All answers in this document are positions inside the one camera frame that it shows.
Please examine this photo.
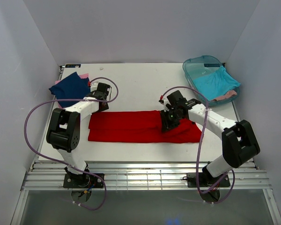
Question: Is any red t shirt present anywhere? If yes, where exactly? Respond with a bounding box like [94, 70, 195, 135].
[88, 111, 201, 143]

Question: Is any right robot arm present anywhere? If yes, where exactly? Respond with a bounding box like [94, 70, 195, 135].
[159, 90, 260, 187]

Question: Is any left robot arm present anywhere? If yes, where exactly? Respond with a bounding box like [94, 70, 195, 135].
[46, 82, 111, 179]

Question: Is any pink folded t shirt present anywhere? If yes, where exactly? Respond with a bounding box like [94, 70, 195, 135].
[55, 73, 89, 110]

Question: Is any navy blue folded t shirt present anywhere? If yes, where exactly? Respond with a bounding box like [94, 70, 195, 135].
[48, 71, 91, 108]

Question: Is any blue label sticker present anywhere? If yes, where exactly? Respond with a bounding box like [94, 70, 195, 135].
[65, 64, 81, 68]

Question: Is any turquoise t shirt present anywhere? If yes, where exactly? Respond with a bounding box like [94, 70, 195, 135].
[193, 66, 241, 101]

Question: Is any teal plastic bin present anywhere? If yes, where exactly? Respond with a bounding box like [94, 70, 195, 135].
[182, 55, 240, 107]

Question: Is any salmon pink t shirt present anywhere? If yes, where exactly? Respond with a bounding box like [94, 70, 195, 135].
[212, 90, 237, 101]

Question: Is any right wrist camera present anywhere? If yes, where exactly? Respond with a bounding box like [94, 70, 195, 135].
[158, 95, 171, 112]

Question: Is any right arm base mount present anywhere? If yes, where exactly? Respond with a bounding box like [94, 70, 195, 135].
[182, 172, 230, 188]

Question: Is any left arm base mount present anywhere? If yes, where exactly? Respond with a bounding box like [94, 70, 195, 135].
[63, 173, 105, 188]

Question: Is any aluminium rail frame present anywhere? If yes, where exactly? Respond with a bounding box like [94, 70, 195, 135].
[10, 65, 281, 225]

